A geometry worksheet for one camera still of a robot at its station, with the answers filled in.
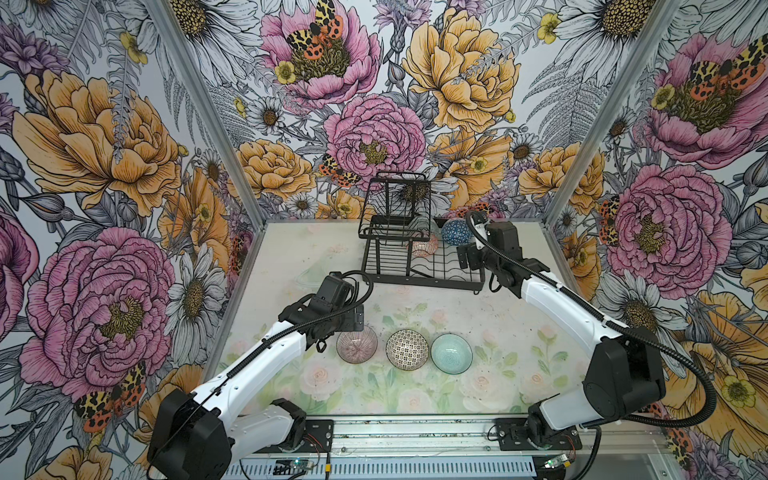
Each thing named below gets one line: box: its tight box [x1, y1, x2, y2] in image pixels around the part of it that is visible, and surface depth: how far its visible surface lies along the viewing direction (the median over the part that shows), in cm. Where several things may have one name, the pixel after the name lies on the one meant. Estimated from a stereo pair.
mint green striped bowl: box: [430, 332, 474, 375], surface depth 87 cm
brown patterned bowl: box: [385, 329, 429, 371], surface depth 88 cm
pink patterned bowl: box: [336, 325, 379, 364], surface depth 89 cm
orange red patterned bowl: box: [412, 234, 439, 257], surface depth 113 cm
